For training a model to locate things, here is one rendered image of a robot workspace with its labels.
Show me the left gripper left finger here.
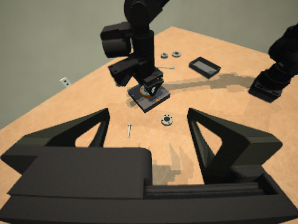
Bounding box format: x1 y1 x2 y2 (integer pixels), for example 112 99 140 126
14 108 110 147

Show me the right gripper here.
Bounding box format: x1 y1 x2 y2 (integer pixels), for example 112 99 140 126
133 54 164 97

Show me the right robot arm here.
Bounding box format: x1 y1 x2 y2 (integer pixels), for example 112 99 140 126
100 0 298 99

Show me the grey round flange with orange rim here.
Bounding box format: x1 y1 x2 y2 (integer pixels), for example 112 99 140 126
140 86 155 98

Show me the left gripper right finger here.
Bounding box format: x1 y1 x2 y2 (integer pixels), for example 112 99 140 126
187 107 283 184

